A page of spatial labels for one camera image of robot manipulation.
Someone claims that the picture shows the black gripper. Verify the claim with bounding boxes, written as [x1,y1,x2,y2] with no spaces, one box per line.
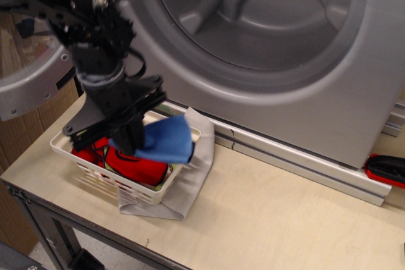
[62,76,166,155]

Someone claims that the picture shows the blue cloth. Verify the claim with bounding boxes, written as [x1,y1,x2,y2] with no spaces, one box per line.
[108,114,196,164]

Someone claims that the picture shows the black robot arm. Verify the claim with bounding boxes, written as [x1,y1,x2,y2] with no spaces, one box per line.
[1,0,165,155]

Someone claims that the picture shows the round transparent machine door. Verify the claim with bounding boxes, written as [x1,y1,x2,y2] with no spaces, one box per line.
[0,0,127,122]

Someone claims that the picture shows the grey toy washing machine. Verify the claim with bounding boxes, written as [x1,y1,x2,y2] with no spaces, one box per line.
[117,0,404,167]

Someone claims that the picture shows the red little tikes garment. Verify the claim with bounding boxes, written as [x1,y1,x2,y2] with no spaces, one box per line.
[71,136,170,187]

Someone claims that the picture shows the grey folded cloth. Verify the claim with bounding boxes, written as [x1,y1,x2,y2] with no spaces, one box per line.
[117,107,215,221]

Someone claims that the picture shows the red and black tool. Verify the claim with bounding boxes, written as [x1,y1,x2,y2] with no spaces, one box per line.
[364,154,404,188]

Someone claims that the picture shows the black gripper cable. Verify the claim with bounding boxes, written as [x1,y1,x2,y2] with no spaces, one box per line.
[125,47,147,78]

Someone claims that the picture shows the metal table frame leg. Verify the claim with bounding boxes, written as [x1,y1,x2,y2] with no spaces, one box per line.
[6,185,105,269]

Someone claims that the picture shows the aluminium extrusion rail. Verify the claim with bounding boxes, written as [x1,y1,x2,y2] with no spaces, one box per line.
[77,69,405,207]

